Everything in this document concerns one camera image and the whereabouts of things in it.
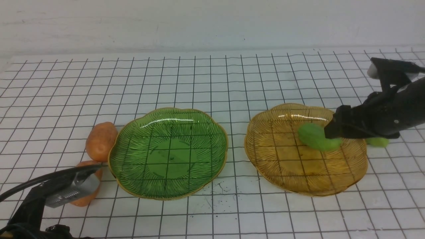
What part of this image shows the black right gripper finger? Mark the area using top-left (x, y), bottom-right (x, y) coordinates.
top-left (324, 105), bottom-right (372, 139)

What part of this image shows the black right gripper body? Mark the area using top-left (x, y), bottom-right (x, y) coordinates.
top-left (362, 77), bottom-right (425, 139)

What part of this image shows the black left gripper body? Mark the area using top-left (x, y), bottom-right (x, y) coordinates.
top-left (1, 186), bottom-right (72, 239)

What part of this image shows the green cucumber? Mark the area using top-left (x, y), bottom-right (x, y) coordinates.
top-left (365, 137), bottom-right (389, 148)
top-left (297, 123), bottom-right (343, 152)

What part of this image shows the brown potato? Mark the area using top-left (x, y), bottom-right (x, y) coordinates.
top-left (86, 121), bottom-right (118, 162)
top-left (70, 160), bottom-right (103, 207)

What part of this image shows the amber glass plate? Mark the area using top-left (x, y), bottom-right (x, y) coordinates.
top-left (244, 103), bottom-right (368, 197)

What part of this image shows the white grid table mat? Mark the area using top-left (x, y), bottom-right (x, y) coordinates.
top-left (0, 47), bottom-right (425, 239)

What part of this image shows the green glass plate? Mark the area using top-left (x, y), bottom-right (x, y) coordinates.
top-left (108, 108), bottom-right (229, 200)

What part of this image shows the black left camera cable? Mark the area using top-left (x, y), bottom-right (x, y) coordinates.
top-left (0, 165), bottom-right (103, 202)

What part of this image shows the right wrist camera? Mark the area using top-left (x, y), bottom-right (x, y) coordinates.
top-left (367, 57), bottom-right (425, 91)

